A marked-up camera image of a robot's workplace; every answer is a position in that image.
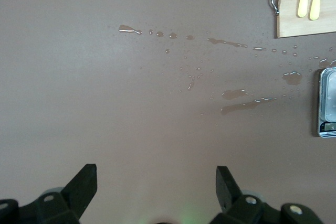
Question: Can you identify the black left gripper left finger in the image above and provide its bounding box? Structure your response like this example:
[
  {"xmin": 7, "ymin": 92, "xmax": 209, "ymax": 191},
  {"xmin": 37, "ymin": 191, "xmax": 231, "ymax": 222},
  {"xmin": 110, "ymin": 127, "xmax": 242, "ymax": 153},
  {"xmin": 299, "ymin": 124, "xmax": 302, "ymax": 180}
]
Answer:
[{"xmin": 0, "ymin": 163, "xmax": 98, "ymax": 224}]

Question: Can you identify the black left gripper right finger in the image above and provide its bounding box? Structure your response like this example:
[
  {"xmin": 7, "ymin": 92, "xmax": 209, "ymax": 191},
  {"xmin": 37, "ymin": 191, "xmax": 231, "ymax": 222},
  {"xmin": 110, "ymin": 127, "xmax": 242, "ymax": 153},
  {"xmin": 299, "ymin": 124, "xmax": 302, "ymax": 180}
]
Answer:
[{"xmin": 212, "ymin": 166, "xmax": 323, "ymax": 224}]

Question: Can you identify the grey digital kitchen scale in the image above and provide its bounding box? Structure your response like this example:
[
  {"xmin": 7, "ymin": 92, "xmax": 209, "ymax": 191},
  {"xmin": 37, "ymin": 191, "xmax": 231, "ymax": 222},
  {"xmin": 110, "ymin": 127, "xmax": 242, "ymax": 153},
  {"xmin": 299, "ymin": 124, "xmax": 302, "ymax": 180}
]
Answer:
[{"xmin": 316, "ymin": 67, "xmax": 336, "ymax": 138}]

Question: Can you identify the wooden cutting board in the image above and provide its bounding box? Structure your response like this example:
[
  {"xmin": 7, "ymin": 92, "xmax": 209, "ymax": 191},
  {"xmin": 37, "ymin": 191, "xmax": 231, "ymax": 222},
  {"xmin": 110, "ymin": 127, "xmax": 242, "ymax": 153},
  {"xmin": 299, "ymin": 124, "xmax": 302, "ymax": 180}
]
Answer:
[{"xmin": 275, "ymin": 0, "xmax": 336, "ymax": 39}]

